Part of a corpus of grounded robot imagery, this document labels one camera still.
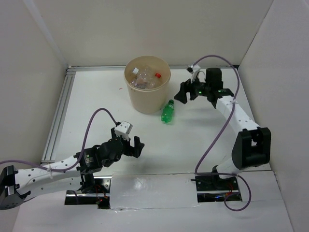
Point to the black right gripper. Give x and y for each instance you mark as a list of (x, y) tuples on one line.
[(186, 87)]

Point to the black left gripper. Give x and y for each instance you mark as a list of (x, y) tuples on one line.
[(135, 151)]

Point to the green plastic bottle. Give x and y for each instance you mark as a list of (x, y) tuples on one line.
[(168, 112)]

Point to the long red label bottle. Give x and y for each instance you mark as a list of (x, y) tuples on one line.
[(155, 81)]

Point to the crushed clear bottle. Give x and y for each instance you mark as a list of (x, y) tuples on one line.
[(142, 79)]

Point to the clear bottle white cap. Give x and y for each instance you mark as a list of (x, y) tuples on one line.
[(135, 71)]

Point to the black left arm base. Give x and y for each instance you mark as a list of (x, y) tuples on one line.
[(95, 190)]

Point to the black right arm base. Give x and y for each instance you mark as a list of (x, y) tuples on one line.
[(214, 189)]

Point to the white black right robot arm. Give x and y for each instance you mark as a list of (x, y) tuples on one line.
[(252, 144)]

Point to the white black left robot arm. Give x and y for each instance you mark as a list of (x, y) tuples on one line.
[(74, 173)]

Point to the beige plastic bin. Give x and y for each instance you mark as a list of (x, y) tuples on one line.
[(148, 101)]

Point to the white foil cover sheet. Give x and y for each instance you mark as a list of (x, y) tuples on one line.
[(158, 191)]

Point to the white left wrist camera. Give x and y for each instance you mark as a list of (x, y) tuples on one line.
[(123, 130)]

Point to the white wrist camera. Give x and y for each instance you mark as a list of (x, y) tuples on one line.
[(123, 130), (193, 70)]

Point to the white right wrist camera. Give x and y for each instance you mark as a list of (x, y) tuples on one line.
[(193, 70)]

